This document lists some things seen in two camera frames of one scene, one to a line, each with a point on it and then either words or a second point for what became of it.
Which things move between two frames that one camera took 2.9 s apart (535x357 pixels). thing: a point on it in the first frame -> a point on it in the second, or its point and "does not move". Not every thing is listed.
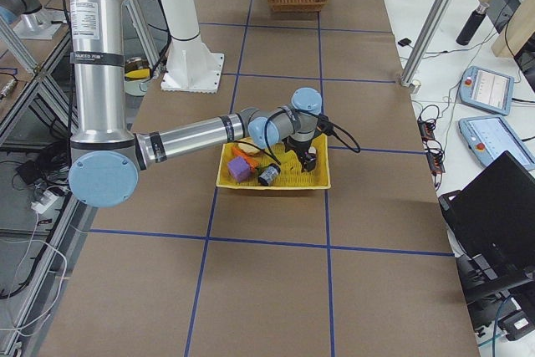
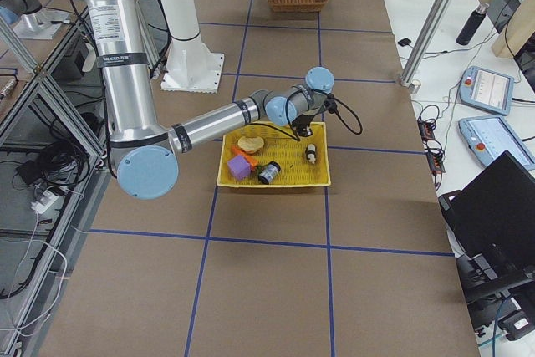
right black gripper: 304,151 -> 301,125
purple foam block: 239,168 does not move
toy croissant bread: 249,148 does not move
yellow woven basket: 292,175 does not move
